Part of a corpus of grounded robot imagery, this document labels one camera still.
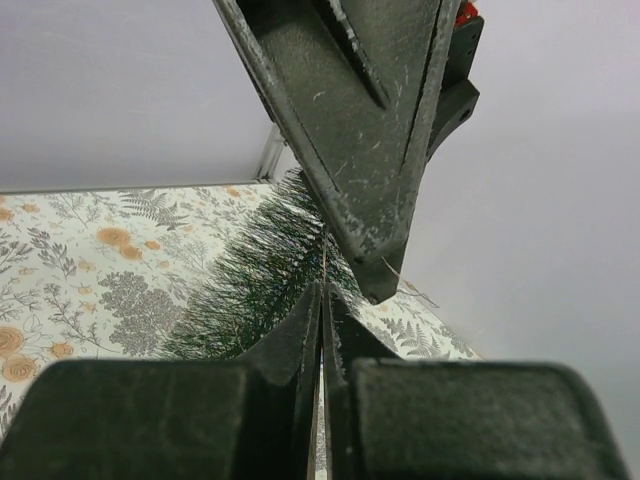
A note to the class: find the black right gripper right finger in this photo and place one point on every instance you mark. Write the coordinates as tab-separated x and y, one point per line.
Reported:
391	418

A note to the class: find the floral paper mat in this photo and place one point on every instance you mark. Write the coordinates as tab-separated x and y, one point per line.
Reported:
108	274

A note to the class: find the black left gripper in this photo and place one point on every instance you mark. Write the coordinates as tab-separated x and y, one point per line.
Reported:
365	92

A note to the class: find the small green christmas tree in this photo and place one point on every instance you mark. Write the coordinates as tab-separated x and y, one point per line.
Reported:
254	283

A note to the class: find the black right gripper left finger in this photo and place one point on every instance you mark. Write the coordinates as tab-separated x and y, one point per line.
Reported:
251	417

